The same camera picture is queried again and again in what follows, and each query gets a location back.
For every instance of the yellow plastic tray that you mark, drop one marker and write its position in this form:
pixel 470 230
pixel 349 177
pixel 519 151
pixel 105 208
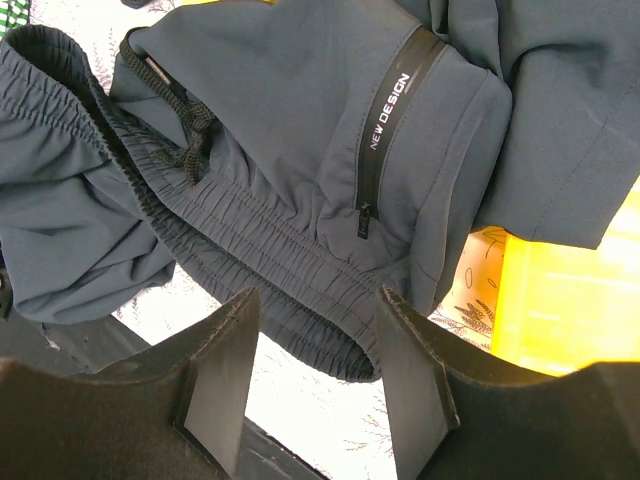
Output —
pixel 562 308

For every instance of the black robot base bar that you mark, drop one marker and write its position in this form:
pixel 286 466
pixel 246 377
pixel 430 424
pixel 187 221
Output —
pixel 88 347

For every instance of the green white striped cloth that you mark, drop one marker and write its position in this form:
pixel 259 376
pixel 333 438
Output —
pixel 13 14

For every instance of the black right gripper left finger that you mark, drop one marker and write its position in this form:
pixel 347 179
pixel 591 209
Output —
pixel 173 411

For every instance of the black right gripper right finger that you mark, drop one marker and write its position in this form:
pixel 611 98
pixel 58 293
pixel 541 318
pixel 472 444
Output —
pixel 458 412

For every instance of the dark navy shorts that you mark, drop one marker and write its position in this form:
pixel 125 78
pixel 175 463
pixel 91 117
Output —
pixel 315 149

